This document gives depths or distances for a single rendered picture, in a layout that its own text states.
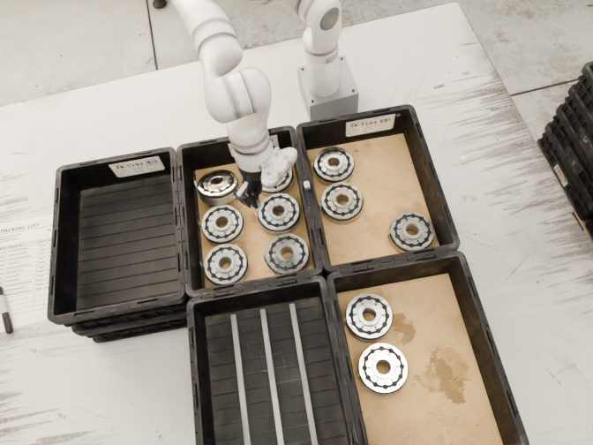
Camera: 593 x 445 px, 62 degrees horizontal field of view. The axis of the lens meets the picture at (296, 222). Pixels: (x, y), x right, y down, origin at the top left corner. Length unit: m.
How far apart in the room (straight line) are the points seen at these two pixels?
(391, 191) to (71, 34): 2.33
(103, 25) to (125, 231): 2.00
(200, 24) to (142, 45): 2.11
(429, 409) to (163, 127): 1.10
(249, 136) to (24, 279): 0.89
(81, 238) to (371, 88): 0.95
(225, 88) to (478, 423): 0.81
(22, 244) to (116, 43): 1.67
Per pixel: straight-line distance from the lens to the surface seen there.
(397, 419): 1.10
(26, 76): 3.10
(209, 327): 1.16
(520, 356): 1.32
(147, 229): 1.29
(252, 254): 1.19
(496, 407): 1.12
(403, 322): 1.14
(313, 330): 1.12
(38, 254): 1.55
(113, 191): 1.38
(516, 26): 2.96
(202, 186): 1.25
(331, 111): 1.51
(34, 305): 1.49
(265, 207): 1.21
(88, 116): 1.74
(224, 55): 0.82
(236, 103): 0.77
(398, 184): 1.27
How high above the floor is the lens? 1.92
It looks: 64 degrees down
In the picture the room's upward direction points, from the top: 9 degrees counter-clockwise
